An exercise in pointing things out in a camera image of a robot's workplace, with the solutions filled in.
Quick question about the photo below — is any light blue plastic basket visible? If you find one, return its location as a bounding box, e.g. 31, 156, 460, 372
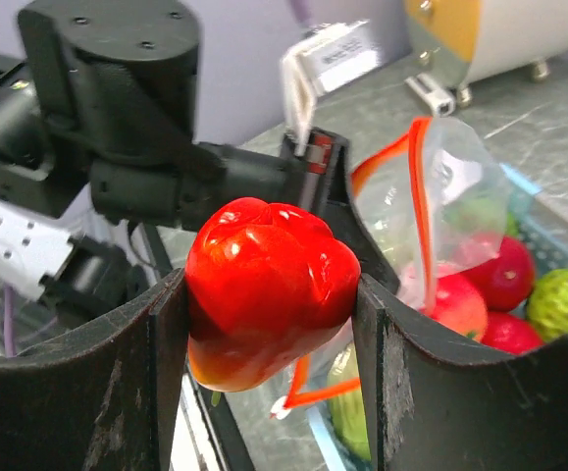
307, 164, 568, 470

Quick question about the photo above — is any green cabbage left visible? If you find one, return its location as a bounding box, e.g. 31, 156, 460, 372
327, 342, 371, 461

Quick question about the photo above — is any large red apple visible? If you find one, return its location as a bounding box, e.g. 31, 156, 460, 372
400, 264, 490, 341

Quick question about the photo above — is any small red apple right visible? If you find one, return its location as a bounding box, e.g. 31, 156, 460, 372
481, 311, 544, 355

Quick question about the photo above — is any white round drawer box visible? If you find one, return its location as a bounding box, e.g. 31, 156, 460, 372
404, 0, 568, 116

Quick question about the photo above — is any dark red apple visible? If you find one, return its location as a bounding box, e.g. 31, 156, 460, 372
462, 235, 536, 312

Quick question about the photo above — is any green custard apple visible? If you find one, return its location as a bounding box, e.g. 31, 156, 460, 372
526, 269, 568, 342

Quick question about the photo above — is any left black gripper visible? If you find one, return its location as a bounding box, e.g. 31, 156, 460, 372
278, 128, 400, 294

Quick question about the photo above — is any red orange bell pepper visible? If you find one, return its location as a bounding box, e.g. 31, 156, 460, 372
184, 197, 361, 393

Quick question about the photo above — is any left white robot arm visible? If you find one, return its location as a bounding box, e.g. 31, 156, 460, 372
0, 1, 399, 293

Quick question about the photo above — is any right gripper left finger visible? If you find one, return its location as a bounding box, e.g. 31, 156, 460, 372
0, 270, 188, 470

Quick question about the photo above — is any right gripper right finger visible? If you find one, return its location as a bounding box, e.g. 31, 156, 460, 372
353, 276, 568, 470

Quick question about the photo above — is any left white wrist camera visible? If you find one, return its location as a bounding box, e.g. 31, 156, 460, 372
280, 20, 382, 157

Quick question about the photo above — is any clear zip bag orange zipper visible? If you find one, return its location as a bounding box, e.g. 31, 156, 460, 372
269, 115, 510, 421

